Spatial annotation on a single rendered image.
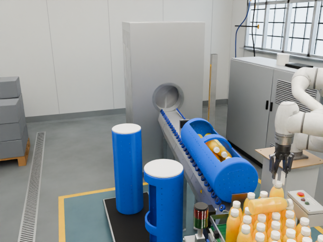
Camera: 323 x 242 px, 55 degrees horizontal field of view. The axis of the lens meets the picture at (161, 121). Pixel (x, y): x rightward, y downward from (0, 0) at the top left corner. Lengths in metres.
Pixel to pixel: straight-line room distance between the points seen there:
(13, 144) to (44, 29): 2.60
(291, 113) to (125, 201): 2.08
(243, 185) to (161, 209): 0.60
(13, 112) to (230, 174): 3.50
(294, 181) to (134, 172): 1.44
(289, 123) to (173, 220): 1.13
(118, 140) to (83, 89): 3.91
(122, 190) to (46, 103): 3.99
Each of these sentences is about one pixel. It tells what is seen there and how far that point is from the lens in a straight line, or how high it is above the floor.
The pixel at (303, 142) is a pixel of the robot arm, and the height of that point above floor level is 1.16.
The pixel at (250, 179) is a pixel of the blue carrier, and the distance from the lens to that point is 1.99.
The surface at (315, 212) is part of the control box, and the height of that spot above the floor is 1.09.
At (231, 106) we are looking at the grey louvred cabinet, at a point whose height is 0.69.
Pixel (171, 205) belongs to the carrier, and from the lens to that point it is 2.22.
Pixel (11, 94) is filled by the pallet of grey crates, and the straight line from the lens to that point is 5.12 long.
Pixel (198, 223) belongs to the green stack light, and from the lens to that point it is 1.44.
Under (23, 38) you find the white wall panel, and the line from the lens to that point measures 6.63.
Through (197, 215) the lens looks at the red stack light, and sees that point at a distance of 1.41.
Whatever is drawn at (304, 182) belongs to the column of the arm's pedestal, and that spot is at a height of 0.85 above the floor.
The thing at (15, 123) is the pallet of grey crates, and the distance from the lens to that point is 4.81.
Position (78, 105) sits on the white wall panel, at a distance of 6.82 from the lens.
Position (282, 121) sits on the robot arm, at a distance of 1.60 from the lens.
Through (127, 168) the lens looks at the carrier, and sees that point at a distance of 3.03.
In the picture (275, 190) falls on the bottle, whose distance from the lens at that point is 1.78.
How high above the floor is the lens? 2.04
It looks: 18 degrees down
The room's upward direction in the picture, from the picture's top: straight up
